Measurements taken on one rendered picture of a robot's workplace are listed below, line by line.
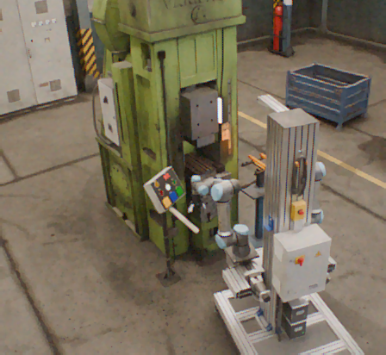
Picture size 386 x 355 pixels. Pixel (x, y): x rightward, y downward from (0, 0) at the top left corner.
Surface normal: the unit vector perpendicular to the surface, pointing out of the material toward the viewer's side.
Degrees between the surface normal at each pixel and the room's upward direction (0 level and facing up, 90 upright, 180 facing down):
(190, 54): 90
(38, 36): 90
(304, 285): 90
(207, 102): 90
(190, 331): 0
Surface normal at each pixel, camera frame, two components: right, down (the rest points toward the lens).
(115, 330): -0.04, -0.87
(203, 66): 0.55, 0.38
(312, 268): 0.32, 0.44
